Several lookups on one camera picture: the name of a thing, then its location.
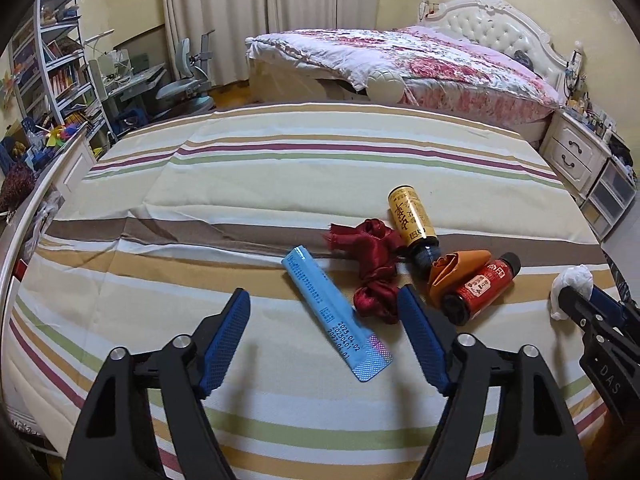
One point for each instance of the red label glass bottle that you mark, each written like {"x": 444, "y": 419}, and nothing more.
{"x": 480, "y": 285}

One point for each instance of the white bookshelf with books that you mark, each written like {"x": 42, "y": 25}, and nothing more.
{"x": 60, "y": 80}

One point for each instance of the cluster of small bedside bottles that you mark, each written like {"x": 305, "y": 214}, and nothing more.
{"x": 585, "y": 107}

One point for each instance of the dark cloth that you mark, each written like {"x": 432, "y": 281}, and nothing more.
{"x": 524, "y": 57}

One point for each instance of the white tissue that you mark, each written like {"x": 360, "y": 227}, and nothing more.
{"x": 572, "y": 280}

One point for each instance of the grey desk chair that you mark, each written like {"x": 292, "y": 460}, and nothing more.
{"x": 185, "y": 90}

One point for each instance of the white bed with tufted headboard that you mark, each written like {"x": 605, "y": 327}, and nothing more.
{"x": 495, "y": 22}

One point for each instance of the dark red satin ribbon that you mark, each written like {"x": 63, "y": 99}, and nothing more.
{"x": 377, "y": 245}

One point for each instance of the brown feather duster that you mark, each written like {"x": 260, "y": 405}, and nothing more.
{"x": 17, "y": 185}

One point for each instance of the yellow label glass bottle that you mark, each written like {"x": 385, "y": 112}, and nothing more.
{"x": 410, "y": 215}

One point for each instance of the clear plastic drawer unit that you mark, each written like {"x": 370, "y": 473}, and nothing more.
{"x": 610, "y": 190}

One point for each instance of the grey study desk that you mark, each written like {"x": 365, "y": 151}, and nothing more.
{"x": 135, "y": 82}

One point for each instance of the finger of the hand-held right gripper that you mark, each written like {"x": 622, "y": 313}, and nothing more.
{"x": 612, "y": 307}
{"x": 580, "y": 310}

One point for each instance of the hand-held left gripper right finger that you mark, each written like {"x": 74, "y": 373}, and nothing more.
{"x": 422, "y": 335}

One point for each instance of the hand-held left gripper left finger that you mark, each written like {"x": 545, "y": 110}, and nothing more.
{"x": 225, "y": 340}

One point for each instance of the floral quilt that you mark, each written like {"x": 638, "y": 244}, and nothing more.
{"x": 400, "y": 55}

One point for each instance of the white bed side rail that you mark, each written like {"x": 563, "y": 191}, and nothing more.
{"x": 70, "y": 160}

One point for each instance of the colourful toy pile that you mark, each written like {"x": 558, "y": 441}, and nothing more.
{"x": 55, "y": 135}

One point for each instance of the striped bedsheet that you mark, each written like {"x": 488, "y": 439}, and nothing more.
{"x": 300, "y": 170}

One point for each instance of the orange paper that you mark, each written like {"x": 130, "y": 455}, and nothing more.
{"x": 450, "y": 272}

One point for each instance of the white nightstand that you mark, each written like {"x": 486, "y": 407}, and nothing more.
{"x": 570, "y": 147}

